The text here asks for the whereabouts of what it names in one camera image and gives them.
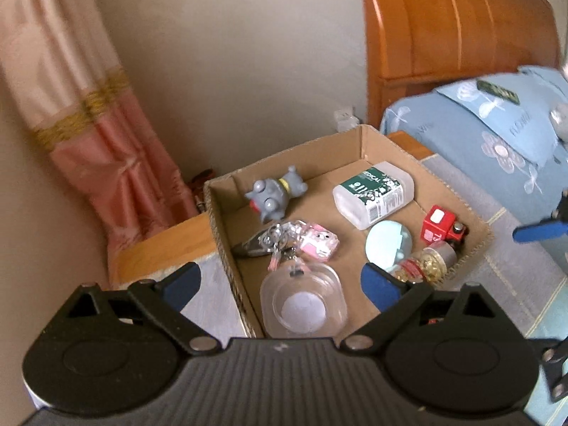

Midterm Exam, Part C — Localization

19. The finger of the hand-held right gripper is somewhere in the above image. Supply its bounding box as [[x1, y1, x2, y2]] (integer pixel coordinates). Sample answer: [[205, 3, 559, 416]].
[[512, 191, 568, 244], [526, 336, 568, 404]]

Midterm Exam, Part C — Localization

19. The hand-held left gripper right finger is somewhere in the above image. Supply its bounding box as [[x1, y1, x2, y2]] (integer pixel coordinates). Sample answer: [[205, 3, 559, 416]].
[[339, 263, 497, 356]]

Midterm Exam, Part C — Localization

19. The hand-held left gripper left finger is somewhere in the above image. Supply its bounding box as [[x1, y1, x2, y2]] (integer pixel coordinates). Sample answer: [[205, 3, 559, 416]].
[[64, 262, 223, 356]]

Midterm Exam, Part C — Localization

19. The brown cardboard box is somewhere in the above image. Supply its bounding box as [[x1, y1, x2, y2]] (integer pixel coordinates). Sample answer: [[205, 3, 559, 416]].
[[203, 124, 494, 339]]

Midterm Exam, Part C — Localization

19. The light blue round case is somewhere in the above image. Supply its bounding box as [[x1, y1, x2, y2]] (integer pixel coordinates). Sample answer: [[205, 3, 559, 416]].
[[365, 221, 414, 272]]

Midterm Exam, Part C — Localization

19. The glass jar with gold beads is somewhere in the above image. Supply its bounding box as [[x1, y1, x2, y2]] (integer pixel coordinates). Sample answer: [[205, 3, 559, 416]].
[[393, 244, 459, 285]]

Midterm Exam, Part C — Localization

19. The keychain with pink toy car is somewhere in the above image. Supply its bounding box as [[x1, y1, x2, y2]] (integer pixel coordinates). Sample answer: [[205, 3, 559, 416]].
[[260, 219, 341, 272]]

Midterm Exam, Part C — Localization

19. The black metal folding tool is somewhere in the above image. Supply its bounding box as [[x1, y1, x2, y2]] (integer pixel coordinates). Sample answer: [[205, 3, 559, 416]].
[[231, 230, 272, 259]]

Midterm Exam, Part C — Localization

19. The red toy train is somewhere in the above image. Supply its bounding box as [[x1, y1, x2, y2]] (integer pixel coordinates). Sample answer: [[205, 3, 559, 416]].
[[421, 205, 470, 249]]

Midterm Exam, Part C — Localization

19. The white bottle with green label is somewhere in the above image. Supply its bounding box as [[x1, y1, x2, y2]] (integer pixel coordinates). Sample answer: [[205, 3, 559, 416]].
[[333, 161, 415, 230]]

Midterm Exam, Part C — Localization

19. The grey hippo toy figure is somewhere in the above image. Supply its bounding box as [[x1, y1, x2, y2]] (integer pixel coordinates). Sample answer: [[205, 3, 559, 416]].
[[245, 165, 309, 225]]

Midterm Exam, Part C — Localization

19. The wooden bedside table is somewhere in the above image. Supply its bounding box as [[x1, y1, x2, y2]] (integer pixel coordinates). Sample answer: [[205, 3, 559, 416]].
[[108, 213, 218, 287]]

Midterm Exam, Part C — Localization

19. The blue grey checked blanket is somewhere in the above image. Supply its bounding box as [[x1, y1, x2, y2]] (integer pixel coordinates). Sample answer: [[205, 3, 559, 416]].
[[195, 153, 568, 426]]

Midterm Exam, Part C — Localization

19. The light blue pillow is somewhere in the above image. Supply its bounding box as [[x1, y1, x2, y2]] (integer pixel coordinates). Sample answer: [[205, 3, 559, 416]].
[[435, 66, 568, 167]]

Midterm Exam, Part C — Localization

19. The grey rounded object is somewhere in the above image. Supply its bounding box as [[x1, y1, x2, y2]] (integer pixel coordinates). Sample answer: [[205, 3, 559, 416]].
[[549, 102, 568, 140]]

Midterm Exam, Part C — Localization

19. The dark green patterned packet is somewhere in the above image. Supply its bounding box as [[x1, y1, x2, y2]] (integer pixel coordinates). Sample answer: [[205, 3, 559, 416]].
[[477, 77, 521, 105]]

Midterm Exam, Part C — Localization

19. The pink curtain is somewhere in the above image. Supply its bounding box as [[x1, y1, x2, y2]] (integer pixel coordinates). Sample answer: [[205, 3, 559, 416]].
[[0, 0, 198, 253]]

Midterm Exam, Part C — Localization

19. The orange wooden headboard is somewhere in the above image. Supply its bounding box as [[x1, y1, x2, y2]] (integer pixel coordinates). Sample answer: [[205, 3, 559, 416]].
[[355, 0, 561, 129]]

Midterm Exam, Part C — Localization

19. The white wall socket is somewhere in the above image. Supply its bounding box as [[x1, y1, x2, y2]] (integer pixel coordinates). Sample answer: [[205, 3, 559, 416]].
[[334, 106, 359, 131]]

